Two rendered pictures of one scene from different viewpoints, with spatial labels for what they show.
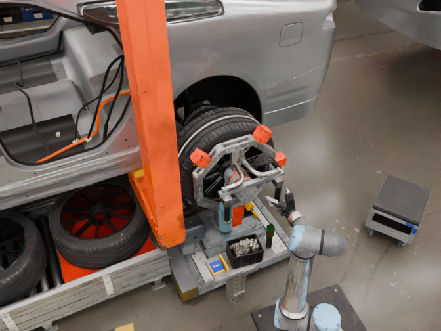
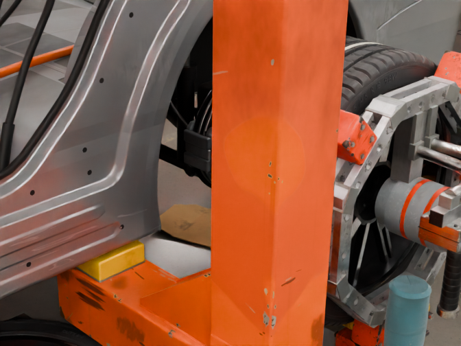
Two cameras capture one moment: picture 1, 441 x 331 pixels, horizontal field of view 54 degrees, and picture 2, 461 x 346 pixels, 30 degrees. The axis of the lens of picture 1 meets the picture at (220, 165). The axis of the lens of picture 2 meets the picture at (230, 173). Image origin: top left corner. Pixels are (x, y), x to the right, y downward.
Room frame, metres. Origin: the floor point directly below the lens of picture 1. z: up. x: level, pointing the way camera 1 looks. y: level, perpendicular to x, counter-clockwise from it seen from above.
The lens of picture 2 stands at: (0.45, 0.87, 1.72)
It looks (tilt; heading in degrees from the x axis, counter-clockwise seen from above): 25 degrees down; 340
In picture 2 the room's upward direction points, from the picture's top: 1 degrees clockwise
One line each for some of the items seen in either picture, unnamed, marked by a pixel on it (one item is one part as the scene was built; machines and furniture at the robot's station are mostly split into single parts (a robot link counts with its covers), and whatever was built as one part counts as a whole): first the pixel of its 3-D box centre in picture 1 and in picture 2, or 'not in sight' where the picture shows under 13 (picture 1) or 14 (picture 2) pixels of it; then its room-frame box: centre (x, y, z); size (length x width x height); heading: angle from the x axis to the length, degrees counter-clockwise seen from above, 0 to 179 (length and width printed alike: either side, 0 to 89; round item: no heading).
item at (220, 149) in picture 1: (234, 175); (403, 203); (1.96, -0.09, 0.85); 0.54 x 0.07 x 0.54; 116
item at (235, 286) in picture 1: (235, 281); not in sight; (1.61, -0.10, 0.21); 0.10 x 0.10 x 0.42; 26
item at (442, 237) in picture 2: (225, 197); (445, 229); (1.70, -0.03, 0.93); 0.09 x 0.05 x 0.05; 26
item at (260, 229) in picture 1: (227, 227); not in sight; (2.13, -0.05, 0.13); 0.50 x 0.36 x 0.10; 116
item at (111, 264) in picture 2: (140, 166); (104, 252); (2.19, 0.55, 0.71); 0.14 x 0.14 x 0.05; 26
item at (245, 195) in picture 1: (240, 182); (429, 213); (1.89, -0.12, 0.85); 0.21 x 0.14 x 0.14; 26
